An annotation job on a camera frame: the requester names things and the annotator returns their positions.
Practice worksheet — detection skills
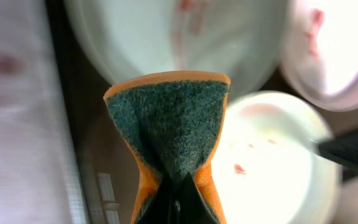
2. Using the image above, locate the large brown serving tray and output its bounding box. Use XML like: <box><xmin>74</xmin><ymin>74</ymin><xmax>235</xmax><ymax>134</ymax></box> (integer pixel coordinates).
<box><xmin>44</xmin><ymin>1</ymin><xmax>358</xmax><ymax>223</ymax></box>

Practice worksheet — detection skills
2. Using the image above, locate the white plate with red spots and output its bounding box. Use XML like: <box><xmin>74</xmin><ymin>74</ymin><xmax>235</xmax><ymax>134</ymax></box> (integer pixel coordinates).
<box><xmin>212</xmin><ymin>91</ymin><xmax>341</xmax><ymax>224</ymax></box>

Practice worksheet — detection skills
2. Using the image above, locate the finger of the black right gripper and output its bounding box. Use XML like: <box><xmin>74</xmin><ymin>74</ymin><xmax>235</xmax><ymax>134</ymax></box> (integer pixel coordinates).
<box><xmin>317</xmin><ymin>129</ymin><xmax>358</xmax><ymax>172</ymax></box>

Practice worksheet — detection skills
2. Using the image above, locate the white plate with red stain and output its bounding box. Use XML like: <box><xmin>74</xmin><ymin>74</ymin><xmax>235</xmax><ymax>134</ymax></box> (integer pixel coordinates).
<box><xmin>65</xmin><ymin>0</ymin><xmax>290</xmax><ymax>96</ymax></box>

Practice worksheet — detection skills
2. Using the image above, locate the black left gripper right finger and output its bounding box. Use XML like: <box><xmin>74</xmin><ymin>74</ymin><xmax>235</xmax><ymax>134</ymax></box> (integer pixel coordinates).
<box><xmin>178</xmin><ymin>174</ymin><xmax>219</xmax><ymax>224</ymax></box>

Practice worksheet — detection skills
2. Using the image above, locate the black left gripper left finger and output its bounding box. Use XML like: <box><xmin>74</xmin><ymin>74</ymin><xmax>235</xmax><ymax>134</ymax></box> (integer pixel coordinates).
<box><xmin>137</xmin><ymin>179</ymin><xmax>175</xmax><ymax>224</ymax></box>

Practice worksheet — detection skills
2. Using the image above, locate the small black metal tray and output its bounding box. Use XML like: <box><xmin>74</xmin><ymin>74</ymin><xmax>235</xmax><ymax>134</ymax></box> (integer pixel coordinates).
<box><xmin>0</xmin><ymin>0</ymin><xmax>88</xmax><ymax>224</ymax></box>

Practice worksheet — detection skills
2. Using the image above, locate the orange green scrub sponge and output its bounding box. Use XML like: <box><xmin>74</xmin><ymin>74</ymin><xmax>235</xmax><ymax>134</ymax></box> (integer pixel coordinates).
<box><xmin>104</xmin><ymin>70</ymin><xmax>231</xmax><ymax>223</ymax></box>

